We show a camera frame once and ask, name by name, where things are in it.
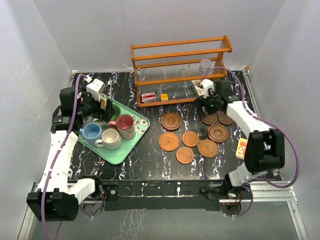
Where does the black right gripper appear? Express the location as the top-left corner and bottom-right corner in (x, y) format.
(194, 89), (220, 119)

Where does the green white flat box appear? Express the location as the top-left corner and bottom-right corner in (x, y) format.
(191, 80), (204, 97)

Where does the yellow small block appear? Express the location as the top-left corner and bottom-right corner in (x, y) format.
(160, 93), (169, 101)

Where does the orange wooden rack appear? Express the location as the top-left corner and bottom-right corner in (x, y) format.
(130, 35), (233, 108)

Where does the green floral serving tray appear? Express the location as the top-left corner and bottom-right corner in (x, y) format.
(78, 97), (150, 165)

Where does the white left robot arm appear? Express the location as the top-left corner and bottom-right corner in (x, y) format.
(26, 86), (115, 222)

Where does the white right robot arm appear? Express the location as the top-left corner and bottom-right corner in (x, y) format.
(195, 79), (285, 199)

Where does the smooth brown wooden coaster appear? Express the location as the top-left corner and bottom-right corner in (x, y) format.
(176, 147), (194, 165)
(182, 131), (200, 148)

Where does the woven rattan coaster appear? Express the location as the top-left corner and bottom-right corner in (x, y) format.
(158, 132), (180, 152)
(197, 139), (218, 158)

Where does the white speckled mug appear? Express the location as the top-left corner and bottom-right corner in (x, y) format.
(95, 128), (122, 151)

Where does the green floral mug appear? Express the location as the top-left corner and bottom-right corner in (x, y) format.
(110, 104), (122, 121)

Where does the dark grooved wooden coaster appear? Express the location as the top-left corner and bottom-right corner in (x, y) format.
(161, 112), (182, 131)
(207, 124), (229, 143)

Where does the dark walnut coaster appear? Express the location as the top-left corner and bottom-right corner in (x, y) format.
(217, 111), (234, 126)
(201, 113), (218, 126)

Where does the aluminium table frame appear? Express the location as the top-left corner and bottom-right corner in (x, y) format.
(18, 69), (310, 240)

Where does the maroon speckled mug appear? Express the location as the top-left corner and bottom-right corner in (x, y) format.
(108, 114), (136, 140)

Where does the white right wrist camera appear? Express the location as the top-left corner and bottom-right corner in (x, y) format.
(196, 78), (215, 98)

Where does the red white small box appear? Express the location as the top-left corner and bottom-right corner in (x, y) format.
(140, 92), (157, 103)

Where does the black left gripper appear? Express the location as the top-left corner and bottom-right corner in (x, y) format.
(76, 86), (116, 122)

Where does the blue mug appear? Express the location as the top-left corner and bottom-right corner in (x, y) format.
(79, 122), (103, 147)

